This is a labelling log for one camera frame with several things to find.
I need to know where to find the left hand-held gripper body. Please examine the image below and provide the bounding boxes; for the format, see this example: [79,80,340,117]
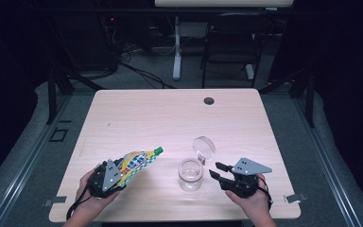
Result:
[88,159,127,200]

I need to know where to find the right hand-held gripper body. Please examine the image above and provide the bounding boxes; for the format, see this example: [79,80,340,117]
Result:
[221,157,273,200]

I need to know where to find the yellow spouted snack pouch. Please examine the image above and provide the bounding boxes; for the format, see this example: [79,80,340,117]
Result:
[116,146,164,188]

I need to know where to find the clear glass jar with lid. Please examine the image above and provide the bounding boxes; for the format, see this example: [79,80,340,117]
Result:
[178,135,216,193]

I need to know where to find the person's right hand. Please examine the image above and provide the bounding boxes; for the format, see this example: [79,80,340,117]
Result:
[225,175,273,220]

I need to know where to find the person's left hand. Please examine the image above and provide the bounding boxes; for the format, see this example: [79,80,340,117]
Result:
[75,167,121,218]

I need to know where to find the grey tape strip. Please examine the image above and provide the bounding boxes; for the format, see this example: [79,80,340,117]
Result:
[283,192,307,204]
[43,196,68,207]

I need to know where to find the black metal stand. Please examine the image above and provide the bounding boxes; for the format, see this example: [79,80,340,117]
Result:
[45,67,105,125]
[258,69,316,129]

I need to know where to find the white desk leg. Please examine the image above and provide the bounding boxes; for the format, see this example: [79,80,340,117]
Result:
[172,15,182,81]

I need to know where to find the dark computer tower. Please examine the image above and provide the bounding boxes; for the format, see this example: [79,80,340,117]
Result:
[53,12,121,72]

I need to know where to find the black folding chair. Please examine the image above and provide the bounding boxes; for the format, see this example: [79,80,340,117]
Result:
[200,12,273,89]

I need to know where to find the white desk top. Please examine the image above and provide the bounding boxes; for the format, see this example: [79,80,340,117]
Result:
[154,0,294,8]

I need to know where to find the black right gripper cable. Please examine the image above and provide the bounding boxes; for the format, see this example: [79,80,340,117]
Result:
[257,176,273,209]

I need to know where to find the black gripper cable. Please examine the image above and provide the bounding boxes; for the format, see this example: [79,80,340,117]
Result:
[257,176,273,209]
[65,185,93,221]

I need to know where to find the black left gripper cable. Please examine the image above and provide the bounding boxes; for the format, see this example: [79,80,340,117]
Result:
[65,185,93,221]

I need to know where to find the aluminium floor rail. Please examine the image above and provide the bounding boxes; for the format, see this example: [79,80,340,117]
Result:
[292,94,363,227]
[0,94,74,227]

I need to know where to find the black floor cables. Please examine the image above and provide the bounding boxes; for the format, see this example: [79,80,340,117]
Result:
[119,61,176,90]

